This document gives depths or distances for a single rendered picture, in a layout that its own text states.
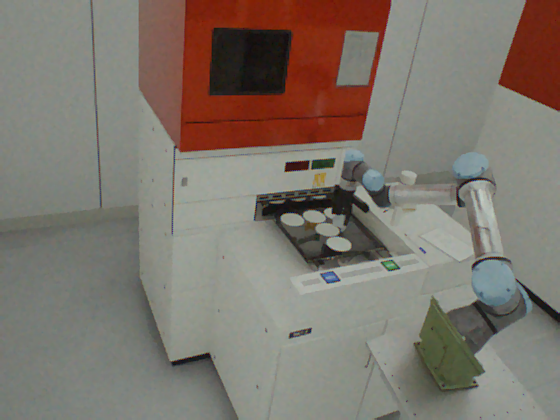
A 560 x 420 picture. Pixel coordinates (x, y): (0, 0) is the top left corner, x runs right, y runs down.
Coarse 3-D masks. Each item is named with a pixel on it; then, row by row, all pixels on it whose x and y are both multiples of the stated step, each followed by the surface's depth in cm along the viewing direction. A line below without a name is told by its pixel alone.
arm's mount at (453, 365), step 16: (432, 304) 166; (432, 320) 167; (448, 320) 157; (432, 336) 166; (448, 336) 158; (432, 352) 166; (448, 352) 158; (464, 352) 153; (432, 368) 166; (448, 368) 158; (464, 368) 158; (480, 368) 159; (448, 384) 161; (464, 384) 162
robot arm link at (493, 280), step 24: (456, 168) 171; (480, 168) 166; (480, 192) 165; (480, 216) 160; (480, 240) 156; (480, 264) 149; (504, 264) 146; (480, 288) 146; (504, 288) 143; (504, 312) 150
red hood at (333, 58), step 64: (192, 0) 165; (256, 0) 174; (320, 0) 183; (384, 0) 194; (192, 64) 176; (256, 64) 186; (320, 64) 197; (192, 128) 188; (256, 128) 199; (320, 128) 212
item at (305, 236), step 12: (276, 216) 224; (288, 228) 216; (300, 228) 218; (312, 228) 219; (348, 228) 223; (360, 228) 224; (300, 240) 210; (312, 240) 211; (324, 240) 212; (348, 240) 215; (360, 240) 216; (372, 240) 217; (312, 252) 204; (324, 252) 205; (336, 252) 206
